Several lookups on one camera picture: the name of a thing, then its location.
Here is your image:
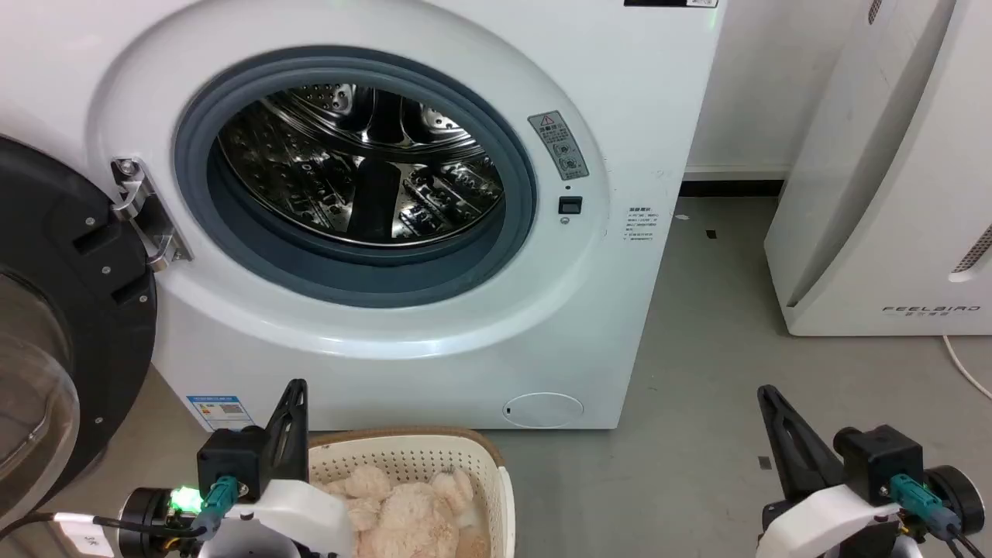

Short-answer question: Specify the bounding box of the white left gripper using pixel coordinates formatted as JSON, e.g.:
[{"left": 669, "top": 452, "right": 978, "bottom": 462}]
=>
[{"left": 194, "top": 379, "right": 357, "bottom": 558}]

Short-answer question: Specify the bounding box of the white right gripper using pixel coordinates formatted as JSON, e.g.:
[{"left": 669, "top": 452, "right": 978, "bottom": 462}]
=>
[{"left": 757, "top": 384, "right": 904, "bottom": 558}]

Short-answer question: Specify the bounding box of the beige plush toy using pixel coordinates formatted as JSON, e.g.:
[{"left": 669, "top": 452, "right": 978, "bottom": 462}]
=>
[{"left": 322, "top": 465, "right": 491, "bottom": 558}]

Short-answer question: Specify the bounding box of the stainless steel washing machine drum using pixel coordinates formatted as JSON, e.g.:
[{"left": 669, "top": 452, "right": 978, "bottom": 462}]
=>
[{"left": 217, "top": 84, "right": 506, "bottom": 249}]

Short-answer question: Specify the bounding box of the black washing machine door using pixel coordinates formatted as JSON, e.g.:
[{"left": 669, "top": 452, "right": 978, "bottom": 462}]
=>
[{"left": 0, "top": 136, "right": 158, "bottom": 529}]

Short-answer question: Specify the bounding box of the blue energy label sticker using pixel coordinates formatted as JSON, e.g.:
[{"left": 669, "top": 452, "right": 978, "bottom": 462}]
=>
[{"left": 186, "top": 395, "right": 255, "bottom": 432}]

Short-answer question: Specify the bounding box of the cream perforated laundry basket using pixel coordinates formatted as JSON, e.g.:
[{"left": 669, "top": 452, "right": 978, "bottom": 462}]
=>
[{"left": 308, "top": 426, "right": 516, "bottom": 558}]

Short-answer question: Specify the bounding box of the round white filter cover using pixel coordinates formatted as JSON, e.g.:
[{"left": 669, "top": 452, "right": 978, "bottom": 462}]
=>
[{"left": 502, "top": 392, "right": 585, "bottom": 429}]

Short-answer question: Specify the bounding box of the metal door hinge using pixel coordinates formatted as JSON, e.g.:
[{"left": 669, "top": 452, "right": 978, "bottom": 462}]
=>
[{"left": 111, "top": 157, "right": 193, "bottom": 273}]

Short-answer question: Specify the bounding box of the black baseboard strip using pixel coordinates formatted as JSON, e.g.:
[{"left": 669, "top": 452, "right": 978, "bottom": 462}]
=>
[{"left": 680, "top": 180, "right": 785, "bottom": 198}]

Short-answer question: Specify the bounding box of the white air purifier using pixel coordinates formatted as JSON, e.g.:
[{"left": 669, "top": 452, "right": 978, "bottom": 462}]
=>
[{"left": 763, "top": 0, "right": 992, "bottom": 337}]

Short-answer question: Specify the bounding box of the small printed text label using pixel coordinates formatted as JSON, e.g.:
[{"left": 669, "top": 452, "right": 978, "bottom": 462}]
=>
[{"left": 625, "top": 205, "right": 660, "bottom": 244}]

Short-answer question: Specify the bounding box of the grey rubber door gasket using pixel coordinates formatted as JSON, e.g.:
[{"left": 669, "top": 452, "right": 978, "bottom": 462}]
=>
[{"left": 174, "top": 46, "right": 538, "bottom": 309}]

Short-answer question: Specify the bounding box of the white front-load washing machine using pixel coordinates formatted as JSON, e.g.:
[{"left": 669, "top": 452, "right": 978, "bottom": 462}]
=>
[{"left": 0, "top": 0, "right": 729, "bottom": 432}]

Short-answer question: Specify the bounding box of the grey warning sticker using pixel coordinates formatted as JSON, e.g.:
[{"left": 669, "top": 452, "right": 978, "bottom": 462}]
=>
[{"left": 528, "top": 110, "right": 590, "bottom": 181}]

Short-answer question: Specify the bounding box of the teal left cable connector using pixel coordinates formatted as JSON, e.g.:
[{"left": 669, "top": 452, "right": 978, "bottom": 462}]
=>
[{"left": 200, "top": 476, "right": 239, "bottom": 537}]

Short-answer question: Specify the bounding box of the teal cable connector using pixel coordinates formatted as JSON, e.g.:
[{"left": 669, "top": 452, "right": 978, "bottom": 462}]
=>
[
  {"left": 200, "top": 476, "right": 239, "bottom": 537},
  {"left": 889, "top": 474, "right": 962, "bottom": 536}
]

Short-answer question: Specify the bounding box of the teal right cable connector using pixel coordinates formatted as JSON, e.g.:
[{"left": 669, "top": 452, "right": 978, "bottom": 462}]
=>
[{"left": 889, "top": 474, "right": 962, "bottom": 536}]

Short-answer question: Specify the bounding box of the white power cable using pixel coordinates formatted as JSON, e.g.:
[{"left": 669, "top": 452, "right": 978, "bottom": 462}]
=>
[{"left": 942, "top": 335, "right": 992, "bottom": 401}]

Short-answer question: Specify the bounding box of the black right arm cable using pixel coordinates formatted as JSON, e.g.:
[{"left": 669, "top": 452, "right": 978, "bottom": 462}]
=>
[{"left": 939, "top": 525, "right": 992, "bottom": 558}]

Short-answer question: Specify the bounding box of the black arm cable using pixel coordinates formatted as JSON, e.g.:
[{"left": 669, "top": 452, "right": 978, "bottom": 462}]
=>
[
  {"left": 939, "top": 525, "right": 992, "bottom": 558},
  {"left": 0, "top": 511, "right": 210, "bottom": 541}
]

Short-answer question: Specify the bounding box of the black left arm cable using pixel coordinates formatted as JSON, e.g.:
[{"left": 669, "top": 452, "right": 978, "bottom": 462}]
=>
[{"left": 0, "top": 511, "right": 210, "bottom": 541}]

